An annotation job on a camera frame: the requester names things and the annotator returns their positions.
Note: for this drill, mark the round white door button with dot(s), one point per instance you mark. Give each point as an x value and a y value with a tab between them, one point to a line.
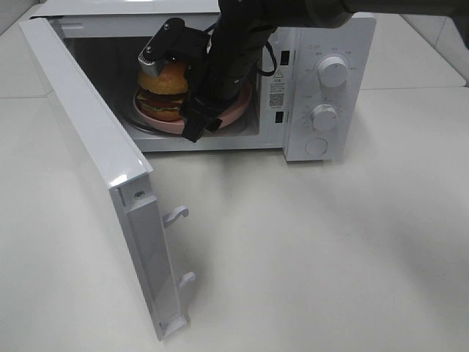
316	147

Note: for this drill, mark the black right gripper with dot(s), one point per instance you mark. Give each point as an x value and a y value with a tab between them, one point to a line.
218	89

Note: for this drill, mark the white warning label sticker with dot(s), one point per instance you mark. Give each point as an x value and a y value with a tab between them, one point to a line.
277	89

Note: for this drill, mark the lower white timer knob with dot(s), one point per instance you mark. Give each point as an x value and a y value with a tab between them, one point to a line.
324	117

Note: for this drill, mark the glass microwave turntable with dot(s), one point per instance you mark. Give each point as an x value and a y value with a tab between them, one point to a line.
136	127

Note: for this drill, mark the white microwave door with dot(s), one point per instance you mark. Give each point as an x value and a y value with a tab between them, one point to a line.
114	174

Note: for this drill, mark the burger with brown bun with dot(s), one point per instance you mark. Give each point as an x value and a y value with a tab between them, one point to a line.
161	97

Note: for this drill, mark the upper white power knob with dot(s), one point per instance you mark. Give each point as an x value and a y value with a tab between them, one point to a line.
333	70

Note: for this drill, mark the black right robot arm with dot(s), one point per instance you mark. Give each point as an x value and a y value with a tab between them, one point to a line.
243	29

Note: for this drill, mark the pink round plate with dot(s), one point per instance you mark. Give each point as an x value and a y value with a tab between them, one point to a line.
232	114

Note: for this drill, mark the white microwave oven body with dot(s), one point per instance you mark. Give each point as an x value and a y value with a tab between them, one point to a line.
105	38

